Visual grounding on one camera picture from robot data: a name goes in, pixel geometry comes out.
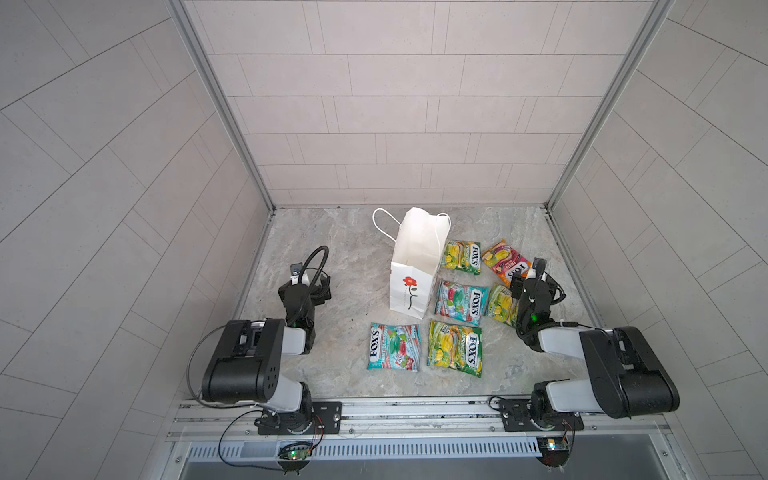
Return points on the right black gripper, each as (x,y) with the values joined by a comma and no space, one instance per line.
(517,284)

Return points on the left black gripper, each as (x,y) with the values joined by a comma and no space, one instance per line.
(315,292)

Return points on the orange Fox's candy bag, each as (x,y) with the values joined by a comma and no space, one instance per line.
(505,262)

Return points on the teal mint blossom candy bag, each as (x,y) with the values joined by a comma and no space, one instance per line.
(464,303)

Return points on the green spring tea candy bag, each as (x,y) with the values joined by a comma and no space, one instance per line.
(464,256)

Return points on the white floral paper bag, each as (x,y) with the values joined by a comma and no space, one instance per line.
(417,256)

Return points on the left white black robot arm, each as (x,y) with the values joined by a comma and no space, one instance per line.
(246,366)

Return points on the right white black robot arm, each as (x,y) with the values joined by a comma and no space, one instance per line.
(625,376)

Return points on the left controller board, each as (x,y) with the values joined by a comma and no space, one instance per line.
(295,452)

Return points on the controller board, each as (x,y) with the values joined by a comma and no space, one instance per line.
(554,452)
(295,452)

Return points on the white ventilation grille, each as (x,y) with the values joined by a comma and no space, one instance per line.
(375,449)

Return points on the right controller board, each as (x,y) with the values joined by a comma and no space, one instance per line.
(554,452)

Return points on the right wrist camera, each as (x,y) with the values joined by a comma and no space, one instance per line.
(537,270)

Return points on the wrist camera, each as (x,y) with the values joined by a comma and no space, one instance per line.
(300,274)
(537,270)

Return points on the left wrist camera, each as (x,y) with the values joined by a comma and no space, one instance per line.
(300,274)

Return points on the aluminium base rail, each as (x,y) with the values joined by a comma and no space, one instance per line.
(415,417)

